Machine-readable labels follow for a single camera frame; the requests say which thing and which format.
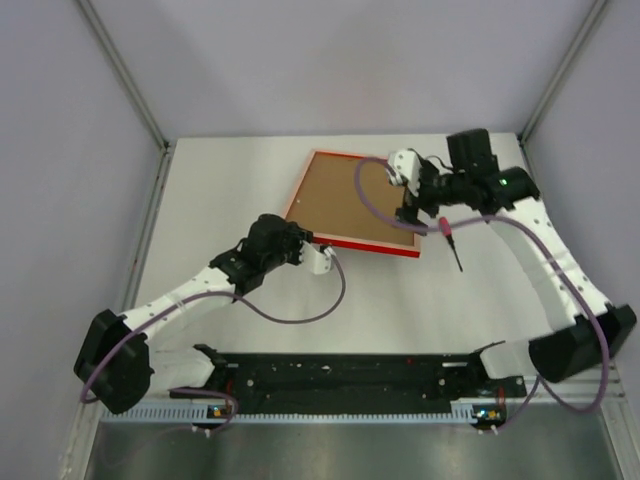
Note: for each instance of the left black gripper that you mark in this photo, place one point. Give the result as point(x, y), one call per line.
point(296, 235)

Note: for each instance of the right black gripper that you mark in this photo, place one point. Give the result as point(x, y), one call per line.
point(408, 212)

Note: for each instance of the red handled screwdriver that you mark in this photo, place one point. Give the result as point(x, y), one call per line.
point(446, 231)

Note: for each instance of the red picture frame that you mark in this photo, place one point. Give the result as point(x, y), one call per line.
point(370, 247)

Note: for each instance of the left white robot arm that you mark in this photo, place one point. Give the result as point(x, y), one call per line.
point(126, 357)

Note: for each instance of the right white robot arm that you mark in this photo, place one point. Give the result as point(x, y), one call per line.
point(580, 317)

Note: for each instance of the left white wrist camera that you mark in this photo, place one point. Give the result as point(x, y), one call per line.
point(317, 259)

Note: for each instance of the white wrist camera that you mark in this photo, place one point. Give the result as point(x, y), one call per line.
point(317, 259)
point(405, 167)

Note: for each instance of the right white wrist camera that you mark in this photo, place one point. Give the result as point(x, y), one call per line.
point(405, 167)

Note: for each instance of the brown frame backing board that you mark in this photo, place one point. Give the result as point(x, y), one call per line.
point(340, 205)

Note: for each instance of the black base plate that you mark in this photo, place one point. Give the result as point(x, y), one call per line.
point(449, 376)

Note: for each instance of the right aluminium corner post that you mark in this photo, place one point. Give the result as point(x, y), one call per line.
point(579, 42)

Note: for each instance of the white slotted cable duct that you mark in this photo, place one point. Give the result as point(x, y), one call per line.
point(210, 413)

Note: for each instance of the aluminium front rail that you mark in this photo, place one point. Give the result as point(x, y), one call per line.
point(581, 388)

